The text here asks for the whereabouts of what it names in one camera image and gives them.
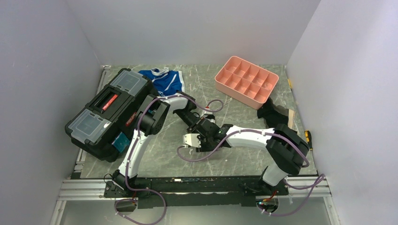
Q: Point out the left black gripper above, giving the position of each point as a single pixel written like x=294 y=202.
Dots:
x=195 y=122

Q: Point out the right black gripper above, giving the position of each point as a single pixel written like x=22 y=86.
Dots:
x=203 y=147

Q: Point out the pink divided organizer tray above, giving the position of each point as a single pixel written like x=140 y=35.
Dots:
x=246 y=82

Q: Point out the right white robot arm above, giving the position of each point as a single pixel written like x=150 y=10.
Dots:
x=284 y=145

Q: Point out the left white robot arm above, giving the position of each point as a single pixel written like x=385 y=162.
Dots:
x=149 y=121

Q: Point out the blue white underwear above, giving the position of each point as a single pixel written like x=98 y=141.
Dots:
x=167 y=82

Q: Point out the black cloth at right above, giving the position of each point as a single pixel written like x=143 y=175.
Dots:
x=272 y=114

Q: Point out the black plastic toolbox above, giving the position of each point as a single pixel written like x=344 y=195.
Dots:
x=109 y=113

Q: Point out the brown cardboard piece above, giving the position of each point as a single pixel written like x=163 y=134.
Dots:
x=291 y=118

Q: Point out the yellow black screwdriver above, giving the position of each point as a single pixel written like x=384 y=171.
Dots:
x=309 y=139

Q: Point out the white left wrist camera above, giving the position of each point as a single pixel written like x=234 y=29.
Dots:
x=208 y=115

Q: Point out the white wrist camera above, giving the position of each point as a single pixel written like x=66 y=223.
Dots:
x=192 y=140
x=208 y=115

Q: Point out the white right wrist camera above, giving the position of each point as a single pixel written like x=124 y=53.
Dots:
x=192 y=140

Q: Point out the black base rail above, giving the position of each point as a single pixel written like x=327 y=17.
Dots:
x=192 y=191

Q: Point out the aluminium frame rail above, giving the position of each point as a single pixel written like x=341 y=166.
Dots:
x=78 y=190

